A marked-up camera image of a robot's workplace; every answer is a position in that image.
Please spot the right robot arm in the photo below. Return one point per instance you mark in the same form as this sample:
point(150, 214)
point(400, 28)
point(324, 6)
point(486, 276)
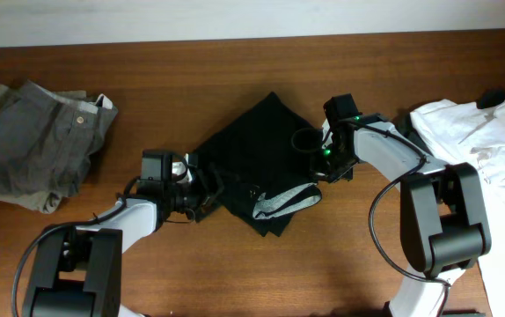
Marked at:
point(444, 228)

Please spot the white crumpled shirt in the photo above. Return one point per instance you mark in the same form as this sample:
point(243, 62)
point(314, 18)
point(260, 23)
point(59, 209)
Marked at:
point(458, 133)

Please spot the grey folded shorts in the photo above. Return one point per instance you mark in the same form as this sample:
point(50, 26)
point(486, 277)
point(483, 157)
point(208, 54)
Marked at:
point(46, 140)

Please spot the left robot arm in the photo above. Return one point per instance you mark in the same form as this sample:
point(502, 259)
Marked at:
point(74, 268)

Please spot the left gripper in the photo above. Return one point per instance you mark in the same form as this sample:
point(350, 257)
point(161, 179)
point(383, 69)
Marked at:
point(206, 192)

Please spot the dark green garment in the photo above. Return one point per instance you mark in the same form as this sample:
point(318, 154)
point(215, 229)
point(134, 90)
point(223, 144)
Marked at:
point(403, 123)

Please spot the black shorts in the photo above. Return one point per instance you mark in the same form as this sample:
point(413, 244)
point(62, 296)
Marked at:
point(266, 181)

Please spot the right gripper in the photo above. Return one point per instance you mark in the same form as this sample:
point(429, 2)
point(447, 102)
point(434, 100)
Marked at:
point(318, 171)

